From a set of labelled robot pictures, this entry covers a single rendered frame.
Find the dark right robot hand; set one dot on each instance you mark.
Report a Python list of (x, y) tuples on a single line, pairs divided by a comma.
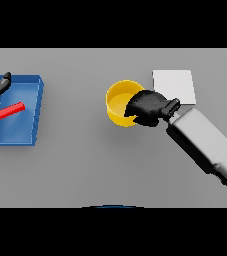
[(148, 106)]

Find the red beaker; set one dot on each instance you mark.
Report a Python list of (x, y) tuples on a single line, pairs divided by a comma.
[(3, 113)]

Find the yellow bowl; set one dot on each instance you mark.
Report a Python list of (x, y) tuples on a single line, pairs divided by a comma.
[(118, 100)]

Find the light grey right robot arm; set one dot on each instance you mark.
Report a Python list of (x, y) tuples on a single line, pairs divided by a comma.
[(201, 140)]

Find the blue tray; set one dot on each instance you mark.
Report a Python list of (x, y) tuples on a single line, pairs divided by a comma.
[(18, 126)]

